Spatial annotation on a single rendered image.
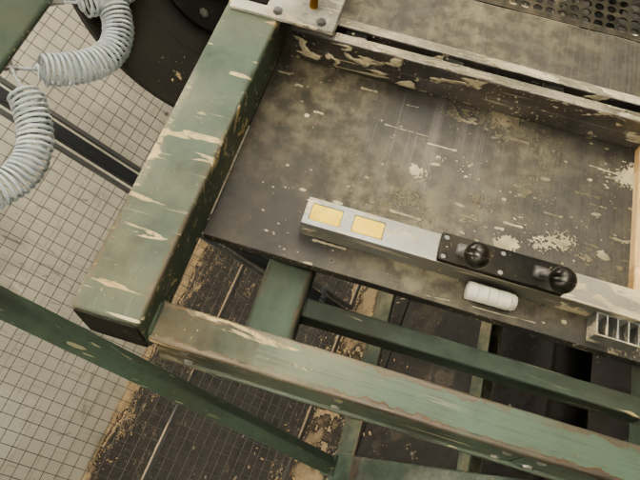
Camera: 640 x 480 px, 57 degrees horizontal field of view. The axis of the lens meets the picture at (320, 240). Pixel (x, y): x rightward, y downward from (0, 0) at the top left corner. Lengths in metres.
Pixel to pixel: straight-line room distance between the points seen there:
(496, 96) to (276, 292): 0.54
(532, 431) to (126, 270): 0.60
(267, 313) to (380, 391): 0.23
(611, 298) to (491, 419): 0.29
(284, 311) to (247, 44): 0.46
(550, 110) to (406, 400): 0.61
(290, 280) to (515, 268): 0.36
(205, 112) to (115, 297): 0.33
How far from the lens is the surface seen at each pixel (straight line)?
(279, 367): 0.84
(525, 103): 1.16
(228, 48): 1.07
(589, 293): 1.01
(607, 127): 1.20
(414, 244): 0.94
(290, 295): 0.96
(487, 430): 0.87
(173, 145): 0.95
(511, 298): 0.96
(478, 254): 0.83
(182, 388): 1.42
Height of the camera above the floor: 2.08
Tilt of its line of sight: 31 degrees down
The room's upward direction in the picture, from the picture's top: 55 degrees counter-clockwise
